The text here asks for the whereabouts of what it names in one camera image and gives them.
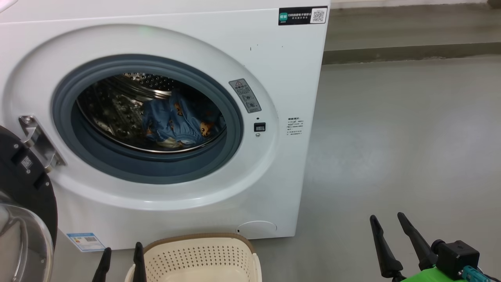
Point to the white front-load washing machine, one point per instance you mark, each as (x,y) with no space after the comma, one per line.
(297,78)

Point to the stainless steel washer drum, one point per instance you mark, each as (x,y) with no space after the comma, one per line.
(113,109)

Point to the round white filter cover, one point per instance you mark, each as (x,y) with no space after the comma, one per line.
(256,230)

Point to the blue white energy label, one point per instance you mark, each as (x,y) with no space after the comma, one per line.
(86,242)

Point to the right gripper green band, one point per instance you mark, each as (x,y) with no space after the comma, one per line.
(426,276)

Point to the grey warning label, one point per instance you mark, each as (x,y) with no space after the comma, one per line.
(245,96)

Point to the black QR code sticker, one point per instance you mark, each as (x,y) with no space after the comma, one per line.
(301,16)

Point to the small printed text label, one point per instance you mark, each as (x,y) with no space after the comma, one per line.
(295,126)

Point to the black door latch socket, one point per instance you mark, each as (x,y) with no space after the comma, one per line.
(260,127)

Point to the cream perforated laundry basket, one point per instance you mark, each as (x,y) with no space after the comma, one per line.
(203,254)

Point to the round dark glass washer door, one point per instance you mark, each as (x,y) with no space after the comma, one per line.
(27,184)

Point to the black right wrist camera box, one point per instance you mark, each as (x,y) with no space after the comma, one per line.
(458,256)

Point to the metal door hinge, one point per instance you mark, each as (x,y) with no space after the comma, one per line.
(41,143)

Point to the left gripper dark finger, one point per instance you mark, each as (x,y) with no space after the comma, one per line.
(139,266)
(103,270)

